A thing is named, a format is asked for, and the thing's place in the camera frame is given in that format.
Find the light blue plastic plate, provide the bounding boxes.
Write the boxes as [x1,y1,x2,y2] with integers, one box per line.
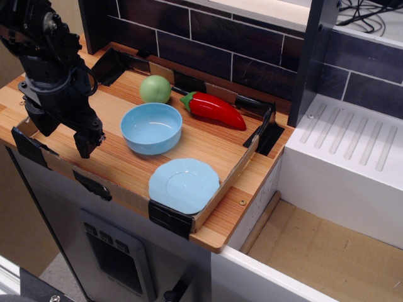
[149,159,220,215]

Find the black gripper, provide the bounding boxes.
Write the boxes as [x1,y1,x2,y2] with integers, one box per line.
[18,67,105,159]

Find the white toy sink unit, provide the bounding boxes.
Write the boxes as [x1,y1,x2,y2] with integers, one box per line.
[211,95,402,301]

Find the grey vertical post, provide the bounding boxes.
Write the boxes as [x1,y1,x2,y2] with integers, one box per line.
[288,0,341,127]

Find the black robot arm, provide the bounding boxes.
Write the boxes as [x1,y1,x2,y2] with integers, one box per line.
[1,1,105,159]

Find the light blue plastic bowl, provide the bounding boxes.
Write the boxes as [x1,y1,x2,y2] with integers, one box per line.
[120,103,183,155]

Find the black cables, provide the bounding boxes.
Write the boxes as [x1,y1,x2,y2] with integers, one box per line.
[336,0,403,35]

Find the red toy chili pepper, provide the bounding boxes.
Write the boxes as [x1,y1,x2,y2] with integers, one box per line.
[179,91,247,131]

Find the silver toy dishwasher front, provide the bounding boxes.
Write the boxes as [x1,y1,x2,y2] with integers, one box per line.
[10,151,212,301]

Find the cardboard tray with black tape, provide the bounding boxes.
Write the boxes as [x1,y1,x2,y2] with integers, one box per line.
[6,57,293,249]

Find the green toy ball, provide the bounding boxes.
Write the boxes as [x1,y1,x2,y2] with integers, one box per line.
[139,75,171,103]

